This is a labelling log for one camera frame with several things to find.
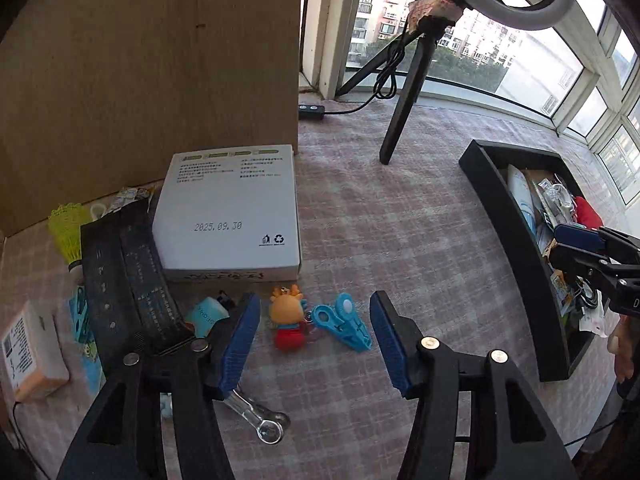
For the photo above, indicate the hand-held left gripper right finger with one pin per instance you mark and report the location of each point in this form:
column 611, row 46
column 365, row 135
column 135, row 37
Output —
column 390, row 345

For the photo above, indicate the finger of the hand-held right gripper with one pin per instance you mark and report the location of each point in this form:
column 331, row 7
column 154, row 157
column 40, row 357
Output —
column 580, row 236
column 585, row 262

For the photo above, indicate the pink checked tablecloth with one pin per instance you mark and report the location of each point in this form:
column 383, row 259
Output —
column 400, row 235

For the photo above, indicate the large patterned tissue packet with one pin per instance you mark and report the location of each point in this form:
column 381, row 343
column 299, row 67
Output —
column 92, row 365

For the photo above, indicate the printed paper tag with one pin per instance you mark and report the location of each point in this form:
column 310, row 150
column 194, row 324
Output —
column 430, row 9

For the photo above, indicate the yellow shuttlecock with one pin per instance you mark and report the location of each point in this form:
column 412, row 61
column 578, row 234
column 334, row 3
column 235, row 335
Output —
column 67, row 235

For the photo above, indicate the red pouch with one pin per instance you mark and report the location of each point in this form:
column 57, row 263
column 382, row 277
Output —
column 587, row 212

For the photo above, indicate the black inline remote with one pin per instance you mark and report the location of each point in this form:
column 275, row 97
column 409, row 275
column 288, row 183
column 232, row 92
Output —
column 312, row 111

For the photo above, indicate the blue plastic clip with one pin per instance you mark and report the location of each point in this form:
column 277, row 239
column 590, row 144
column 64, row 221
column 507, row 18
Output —
column 345, row 330

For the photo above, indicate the black packet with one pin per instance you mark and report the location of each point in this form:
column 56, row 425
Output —
column 125, row 280

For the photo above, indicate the black tripod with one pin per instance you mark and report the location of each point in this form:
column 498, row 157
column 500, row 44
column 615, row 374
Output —
column 400, row 115

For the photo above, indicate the white and blue tube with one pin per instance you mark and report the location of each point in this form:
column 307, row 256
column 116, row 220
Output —
column 522, row 200

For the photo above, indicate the person's right hand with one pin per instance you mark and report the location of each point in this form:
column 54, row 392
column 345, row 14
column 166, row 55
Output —
column 620, row 350

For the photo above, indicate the teal bottle with black cap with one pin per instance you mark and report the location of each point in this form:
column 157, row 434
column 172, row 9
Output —
column 205, row 319

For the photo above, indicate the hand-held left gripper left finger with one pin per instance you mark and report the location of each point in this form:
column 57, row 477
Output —
column 240, row 342

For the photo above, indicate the white paper packet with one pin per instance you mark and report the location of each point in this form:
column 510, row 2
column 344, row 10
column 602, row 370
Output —
column 594, row 321

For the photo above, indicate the white cardboard box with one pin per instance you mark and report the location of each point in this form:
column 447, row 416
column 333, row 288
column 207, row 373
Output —
column 225, row 200

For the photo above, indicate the brown wooden board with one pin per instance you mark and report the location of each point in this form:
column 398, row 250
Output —
column 150, row 60

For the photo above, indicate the small printed sachet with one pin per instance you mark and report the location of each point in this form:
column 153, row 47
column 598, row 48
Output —
column 130, row 197

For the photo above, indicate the clear plastic packet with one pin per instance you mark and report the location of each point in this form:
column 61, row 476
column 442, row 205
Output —
column 555, row 192

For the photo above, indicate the small beige box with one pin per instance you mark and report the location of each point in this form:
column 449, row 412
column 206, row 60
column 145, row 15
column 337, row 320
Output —
column 35, row 355

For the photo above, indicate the small patterned tissue packet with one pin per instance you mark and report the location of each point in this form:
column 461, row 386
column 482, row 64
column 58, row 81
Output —
column 79, row 310

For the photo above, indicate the black container tray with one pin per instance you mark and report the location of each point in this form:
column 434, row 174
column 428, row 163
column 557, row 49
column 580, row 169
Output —
column 515, row 260

